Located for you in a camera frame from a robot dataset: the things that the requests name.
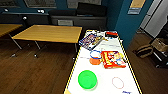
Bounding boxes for small green object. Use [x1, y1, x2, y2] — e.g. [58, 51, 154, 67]
[77, 69, 99, 91]

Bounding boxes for colourful board game box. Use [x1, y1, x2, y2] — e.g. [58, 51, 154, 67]
[78, 31, 105, 51]

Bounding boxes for blue rimmed bowl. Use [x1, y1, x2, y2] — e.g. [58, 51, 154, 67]
[89, 49, 103, 60]

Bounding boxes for orange bowl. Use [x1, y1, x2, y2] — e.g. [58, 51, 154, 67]
[89, 57, 102, 66]

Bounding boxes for white paper sheet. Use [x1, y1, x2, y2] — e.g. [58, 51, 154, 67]
[99, 37, 118, 52]

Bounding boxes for small red object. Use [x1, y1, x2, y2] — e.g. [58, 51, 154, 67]
[104, 30, 120, 39]

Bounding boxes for flat orange object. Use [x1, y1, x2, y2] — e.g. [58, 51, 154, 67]
[100, 50, 127, 70]

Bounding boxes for white table with items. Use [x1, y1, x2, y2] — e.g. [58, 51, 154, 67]
[63, 29, 144, 94]

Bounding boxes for long yellow wooden bench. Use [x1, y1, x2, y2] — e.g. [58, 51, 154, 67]
[12, 24, 83, 58]

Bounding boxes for black bag on sofa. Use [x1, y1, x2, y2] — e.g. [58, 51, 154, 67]
[76, 2, 109, 17]

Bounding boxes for brown floor bag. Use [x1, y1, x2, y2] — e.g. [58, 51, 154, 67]
[134, 43, 155, 60]

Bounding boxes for cardboard box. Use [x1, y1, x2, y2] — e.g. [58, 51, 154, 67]
[149, 37, 168, 55]

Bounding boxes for dark grey wall sofa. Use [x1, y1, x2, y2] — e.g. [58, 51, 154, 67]
[48, 8, 108, 32]

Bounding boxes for thin red ring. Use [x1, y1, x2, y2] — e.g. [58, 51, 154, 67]
[111, 76, 125, 90]

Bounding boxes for glass window in blue wall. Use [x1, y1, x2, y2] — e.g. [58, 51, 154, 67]
[23, 0, 58, 9]
[66, 0, 103, 10]

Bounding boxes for yellow framed wall sign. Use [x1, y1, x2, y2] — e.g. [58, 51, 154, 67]
[128, 0, 147, 15]

